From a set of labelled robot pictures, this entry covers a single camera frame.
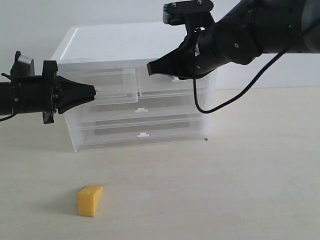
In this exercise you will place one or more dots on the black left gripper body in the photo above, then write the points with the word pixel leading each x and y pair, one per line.
pixel 35 93

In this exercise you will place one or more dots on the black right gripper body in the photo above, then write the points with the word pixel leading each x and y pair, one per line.
pixel 208 57

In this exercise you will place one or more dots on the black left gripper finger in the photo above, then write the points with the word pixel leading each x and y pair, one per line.
pixel 68 89
pixel 64 106

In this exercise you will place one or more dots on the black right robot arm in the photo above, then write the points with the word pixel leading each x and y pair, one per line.
pixel 250 29

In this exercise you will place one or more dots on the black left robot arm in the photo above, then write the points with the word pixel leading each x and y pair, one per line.
pixel 6 101

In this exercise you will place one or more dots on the clear middle wide drawer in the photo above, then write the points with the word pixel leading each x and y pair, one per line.
pixel 145 107

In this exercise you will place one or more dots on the clear wide drawer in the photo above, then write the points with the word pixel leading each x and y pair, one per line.
pixel 92 137
pixel 145 107

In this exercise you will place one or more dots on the clear bottom wide drawer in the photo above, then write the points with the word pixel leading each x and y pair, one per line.
pixel 92 137

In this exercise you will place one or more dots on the white plastic drawer cabinet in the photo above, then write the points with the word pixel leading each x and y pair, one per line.
pixel 124 46

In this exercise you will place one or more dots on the yellow cheese wedge block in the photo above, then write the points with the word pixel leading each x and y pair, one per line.
pixel 88 199

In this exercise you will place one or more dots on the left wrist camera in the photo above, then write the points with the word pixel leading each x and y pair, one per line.
pixel 23 68

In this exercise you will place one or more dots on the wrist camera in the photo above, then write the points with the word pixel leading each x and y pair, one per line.
pixel 23 68
pixel 193 14

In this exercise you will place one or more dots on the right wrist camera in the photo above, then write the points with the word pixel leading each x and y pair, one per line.
pixel 193 14

